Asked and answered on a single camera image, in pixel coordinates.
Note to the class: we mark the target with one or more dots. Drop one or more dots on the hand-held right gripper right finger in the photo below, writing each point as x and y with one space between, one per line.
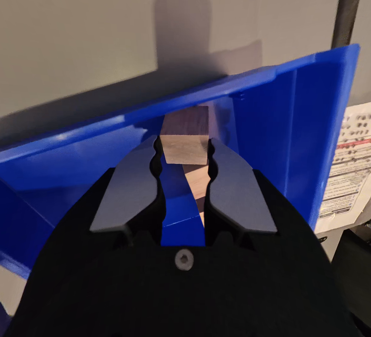
240 192

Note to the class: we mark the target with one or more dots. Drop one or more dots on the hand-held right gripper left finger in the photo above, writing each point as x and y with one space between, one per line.
127 192

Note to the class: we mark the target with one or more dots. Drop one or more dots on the light wood cube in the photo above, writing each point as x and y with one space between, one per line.
185 148
200 180

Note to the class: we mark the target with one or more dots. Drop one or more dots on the blue plastic bin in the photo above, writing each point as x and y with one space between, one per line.
275 140

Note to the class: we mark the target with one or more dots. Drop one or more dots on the printed sheet in plastic sleeve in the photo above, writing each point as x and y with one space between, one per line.
347 169

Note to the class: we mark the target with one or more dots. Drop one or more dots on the black office chair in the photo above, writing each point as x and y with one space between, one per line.
356 270

